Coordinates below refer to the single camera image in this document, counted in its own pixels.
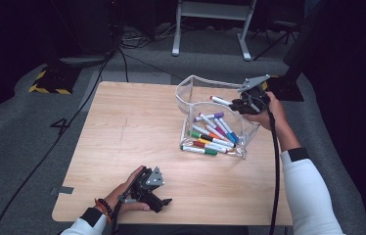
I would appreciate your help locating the grey flat stand base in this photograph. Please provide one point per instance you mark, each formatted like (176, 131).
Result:
(83, 61)

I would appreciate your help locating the yellow cap marker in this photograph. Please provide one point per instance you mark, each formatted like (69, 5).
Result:
(203, 141)

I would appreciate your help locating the white metal stand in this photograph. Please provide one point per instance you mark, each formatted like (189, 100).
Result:
(213, 9)

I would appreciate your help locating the grey tape strip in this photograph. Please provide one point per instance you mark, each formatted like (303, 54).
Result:
(63, 190)

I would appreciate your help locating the dark blue cap marker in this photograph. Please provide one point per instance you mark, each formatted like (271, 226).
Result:
(233, 135)

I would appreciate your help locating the purple cap marker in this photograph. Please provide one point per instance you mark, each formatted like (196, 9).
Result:
(218, 115)

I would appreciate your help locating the light blue cap marker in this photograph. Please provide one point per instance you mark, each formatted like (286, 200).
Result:
(219, 125)

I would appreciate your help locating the person's left hand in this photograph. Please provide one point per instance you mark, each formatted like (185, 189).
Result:
(119, 201)

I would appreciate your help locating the person's right hand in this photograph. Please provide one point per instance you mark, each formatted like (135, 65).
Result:
(274, 114)

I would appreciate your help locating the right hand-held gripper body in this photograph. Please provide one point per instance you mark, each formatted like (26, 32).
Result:
(256, 101)

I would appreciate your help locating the black tripod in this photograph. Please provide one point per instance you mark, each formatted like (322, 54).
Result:
(277, 36)

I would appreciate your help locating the black cap marker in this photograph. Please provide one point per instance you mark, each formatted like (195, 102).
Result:
(207, 137)

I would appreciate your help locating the orange cap marker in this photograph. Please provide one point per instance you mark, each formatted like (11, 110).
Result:
(214, 134)

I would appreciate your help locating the light green cap marker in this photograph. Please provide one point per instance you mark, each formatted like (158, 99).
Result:
(193, 133)

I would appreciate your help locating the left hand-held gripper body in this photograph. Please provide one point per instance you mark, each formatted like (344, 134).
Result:
(143, 192)

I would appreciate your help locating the brown red cap marker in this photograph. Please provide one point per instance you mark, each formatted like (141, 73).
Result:
(199, 144)

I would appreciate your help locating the clear plastic zip pouch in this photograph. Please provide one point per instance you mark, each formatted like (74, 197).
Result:
(191, 98)

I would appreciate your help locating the dark green cap marker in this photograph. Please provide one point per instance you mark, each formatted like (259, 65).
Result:
(194, 149)

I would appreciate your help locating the magenta cap marker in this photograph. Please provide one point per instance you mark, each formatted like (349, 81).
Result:
(207, 120)

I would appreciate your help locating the black yellow striped floor plate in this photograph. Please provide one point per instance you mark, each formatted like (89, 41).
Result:
(52, 81)
(288, 91)

